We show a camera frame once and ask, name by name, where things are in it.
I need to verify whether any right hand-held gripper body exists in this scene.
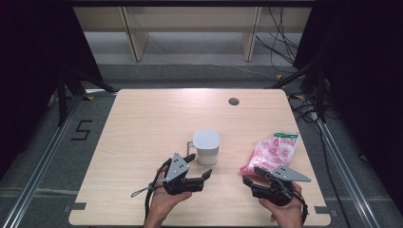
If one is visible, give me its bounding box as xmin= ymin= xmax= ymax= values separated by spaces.
xmin=252 ymin=163 xmax=312 ymax=207

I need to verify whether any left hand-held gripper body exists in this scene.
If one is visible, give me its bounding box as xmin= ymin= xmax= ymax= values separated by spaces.
xmin=162 ymin=152 xmax=205 ymax=196

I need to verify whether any pink printed sugar bag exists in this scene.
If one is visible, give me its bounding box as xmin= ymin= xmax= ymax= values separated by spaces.
xmin=240 ymin=131 xmax=300 ymax=177

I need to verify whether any person's right hand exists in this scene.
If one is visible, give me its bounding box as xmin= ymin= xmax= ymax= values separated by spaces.
xmin=258 ymin=181 xmax=304 ymax=228

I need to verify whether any person's left hand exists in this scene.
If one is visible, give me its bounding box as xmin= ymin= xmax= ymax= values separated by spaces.
xmin=147 ymin=168 xmax=193 ymax=220

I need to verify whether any black metal stand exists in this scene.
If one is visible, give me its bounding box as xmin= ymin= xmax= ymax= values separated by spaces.
xmin=56 ymin=66 xmax=118 ymax=127
xmin=267 ymin=53 xmax=328 ymax=124

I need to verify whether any black curtain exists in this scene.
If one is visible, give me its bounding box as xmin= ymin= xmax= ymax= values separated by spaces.
xmin=0 ymin=0 xmax=104 ymax=180
xmin=293 ymin=0 xmax=403 ymax=218

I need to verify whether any light wooden bench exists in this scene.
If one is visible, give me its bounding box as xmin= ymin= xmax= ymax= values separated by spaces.
xmin=73 ymin=6 xmax=313 ymax=63

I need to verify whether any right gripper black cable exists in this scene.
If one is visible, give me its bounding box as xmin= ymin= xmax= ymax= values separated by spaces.
xmin=293 ymin=188 xmax=310 ymax=224

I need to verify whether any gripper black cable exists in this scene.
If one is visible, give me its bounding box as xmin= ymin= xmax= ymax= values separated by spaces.
xmin=293 ymin=188 xmax=310 ymax=224
xmin=130 ymin=157 xmax=174 ymax=224

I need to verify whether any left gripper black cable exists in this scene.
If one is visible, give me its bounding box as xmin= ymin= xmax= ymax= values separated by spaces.
xmin=130 ymin=157 xmax=174 ymax=224

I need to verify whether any grey table bracket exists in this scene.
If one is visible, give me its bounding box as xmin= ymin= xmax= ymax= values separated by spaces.
xmin=314 ymin=205 xmax=338 ymax=219

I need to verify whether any aluminium floor rail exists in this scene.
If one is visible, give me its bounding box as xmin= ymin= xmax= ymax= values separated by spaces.
xmin=316 ymin=119 xmax=383 ymax=228
xmin=0 ymin=93 xmax=84 ymax=228

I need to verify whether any bundle of black floor cables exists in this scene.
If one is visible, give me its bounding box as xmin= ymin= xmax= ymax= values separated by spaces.
xmin=255 ymin=7 xmax=301 ymax=74

